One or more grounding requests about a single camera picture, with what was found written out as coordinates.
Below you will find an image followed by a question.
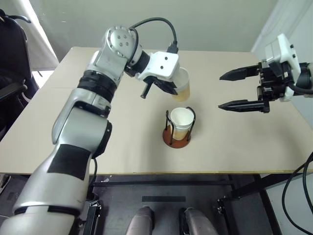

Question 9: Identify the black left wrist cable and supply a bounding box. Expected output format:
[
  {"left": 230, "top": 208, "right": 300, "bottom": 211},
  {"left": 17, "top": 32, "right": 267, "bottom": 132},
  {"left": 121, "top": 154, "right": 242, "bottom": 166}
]
[{"left": 130, "top": 17, "right": 179, "bottom": 53}]

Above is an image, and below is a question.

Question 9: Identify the black stand foot bracket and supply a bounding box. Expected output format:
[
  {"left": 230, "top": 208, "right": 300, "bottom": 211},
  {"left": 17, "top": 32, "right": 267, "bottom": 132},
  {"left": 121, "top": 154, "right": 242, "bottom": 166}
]
[
  {"left": 82, "top": 199, "right": 102, "bottom": 235},
  {"left": 213, "top": 197, "right": 232, "bottom": 235}
]

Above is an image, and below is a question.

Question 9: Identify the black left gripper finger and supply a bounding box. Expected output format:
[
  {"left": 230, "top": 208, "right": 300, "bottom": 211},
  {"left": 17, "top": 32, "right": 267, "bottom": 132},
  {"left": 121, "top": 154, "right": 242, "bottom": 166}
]
[
  {"left": 140, "top": 82, "right": 151, "bottom": 99},
  {"left": 159, "top": 81, "right": 179, "bottom": 96}
]

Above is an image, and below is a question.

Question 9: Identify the black office chair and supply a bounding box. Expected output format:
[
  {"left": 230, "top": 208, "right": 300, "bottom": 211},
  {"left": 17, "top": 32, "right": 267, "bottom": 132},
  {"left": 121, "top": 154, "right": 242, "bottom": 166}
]
[{"left": 0, "top": 8, "right": 40, "bottom": 142}]

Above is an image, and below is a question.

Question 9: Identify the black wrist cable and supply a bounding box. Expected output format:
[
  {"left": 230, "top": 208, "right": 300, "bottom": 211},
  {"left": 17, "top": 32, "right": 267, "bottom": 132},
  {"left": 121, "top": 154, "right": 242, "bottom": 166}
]
[
  {"left": 130, "top": 17, "right": 179, "bottom": 53},
  {"left": 288, "top": 82, "right": 313, "bottom": 96}
]

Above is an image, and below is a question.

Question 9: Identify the black floor strip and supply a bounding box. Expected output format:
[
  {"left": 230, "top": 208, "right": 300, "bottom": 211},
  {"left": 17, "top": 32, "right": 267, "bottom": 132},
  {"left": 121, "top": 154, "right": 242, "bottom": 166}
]
[{"left": 141, "top": 195, "right": 186, "bottom": 203}]

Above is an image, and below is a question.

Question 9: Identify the brown wire cup holder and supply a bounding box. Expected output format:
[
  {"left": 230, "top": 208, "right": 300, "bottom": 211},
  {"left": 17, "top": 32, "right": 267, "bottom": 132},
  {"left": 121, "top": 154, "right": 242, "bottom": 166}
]
[{"left": 162, "top": 106, "right": 197, "bottom": 149}]

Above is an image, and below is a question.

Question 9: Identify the black cable bundle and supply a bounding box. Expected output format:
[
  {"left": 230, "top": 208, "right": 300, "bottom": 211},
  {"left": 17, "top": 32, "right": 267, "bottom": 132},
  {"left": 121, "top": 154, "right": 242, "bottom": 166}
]
[{"left": 282, "top": 151, "right": 313, "bottom": 234}]

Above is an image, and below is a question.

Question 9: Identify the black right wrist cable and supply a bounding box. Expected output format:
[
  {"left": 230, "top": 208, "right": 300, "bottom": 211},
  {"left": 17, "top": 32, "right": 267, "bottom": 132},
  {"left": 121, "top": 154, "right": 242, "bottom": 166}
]
[{"left": 288, "top": 82, "right": 313, "bottom": 96}]

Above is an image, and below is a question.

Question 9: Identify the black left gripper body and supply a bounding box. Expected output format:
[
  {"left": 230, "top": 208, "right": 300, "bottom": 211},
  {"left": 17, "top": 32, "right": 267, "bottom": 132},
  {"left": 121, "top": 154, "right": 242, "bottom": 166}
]
[{"left": 146, "top": 76, "right": 172, "bottom": 90}]

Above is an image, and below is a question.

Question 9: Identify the grey rounded robot leg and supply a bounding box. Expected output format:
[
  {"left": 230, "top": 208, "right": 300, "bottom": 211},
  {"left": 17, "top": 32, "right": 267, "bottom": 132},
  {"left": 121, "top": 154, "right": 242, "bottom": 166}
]
[
  {"left": 128, "top": 206, "right": 155, "bottom": 235},
  {"left": 179, "top": 207, "right": 219, "bottom": 235}
]

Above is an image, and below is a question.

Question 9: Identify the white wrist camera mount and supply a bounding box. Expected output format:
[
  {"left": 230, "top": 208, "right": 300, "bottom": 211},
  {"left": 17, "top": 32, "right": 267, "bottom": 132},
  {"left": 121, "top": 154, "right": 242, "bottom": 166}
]
[
  {"left": 136, "top": 50, "right": 180, "bottom": 82},
  {"left": 265, "top": 33, "right": 301, "bottom": 102}
]

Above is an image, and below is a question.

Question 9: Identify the black metal table frame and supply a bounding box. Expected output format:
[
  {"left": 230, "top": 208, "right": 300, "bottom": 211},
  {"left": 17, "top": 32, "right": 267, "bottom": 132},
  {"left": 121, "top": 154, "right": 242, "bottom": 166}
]
[{"left": 91, "top": 173, "right": 294, "bottom": 200}]

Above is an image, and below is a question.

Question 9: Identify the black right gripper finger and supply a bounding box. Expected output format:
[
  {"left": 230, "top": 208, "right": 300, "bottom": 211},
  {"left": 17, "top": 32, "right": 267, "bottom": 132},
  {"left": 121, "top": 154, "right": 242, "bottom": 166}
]
[
  {"left": 217, "top": 98, "right": 270, "bottom": 114},
  {"left": 219, "top": 64, "right": 261, "bottom": 81}
]

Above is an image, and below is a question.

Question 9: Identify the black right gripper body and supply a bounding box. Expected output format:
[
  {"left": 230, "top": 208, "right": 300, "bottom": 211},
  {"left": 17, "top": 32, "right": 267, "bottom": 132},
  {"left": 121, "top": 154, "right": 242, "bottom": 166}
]
[{"left": 256, "top": 59, "right": 290, "bottom": 102}]

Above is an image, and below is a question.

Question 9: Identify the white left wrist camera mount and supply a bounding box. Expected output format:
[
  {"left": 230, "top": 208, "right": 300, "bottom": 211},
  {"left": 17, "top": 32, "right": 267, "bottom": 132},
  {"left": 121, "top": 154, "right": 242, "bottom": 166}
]
[{"left": 136, "top": 50, "right": 180, "bottom": 82}]

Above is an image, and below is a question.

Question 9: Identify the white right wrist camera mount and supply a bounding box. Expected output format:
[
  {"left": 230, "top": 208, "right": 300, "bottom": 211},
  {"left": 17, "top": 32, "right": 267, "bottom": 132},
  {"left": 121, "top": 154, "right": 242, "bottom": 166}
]
[{"left": 265, "top": 33, "right": 301, "bottom": 102}]

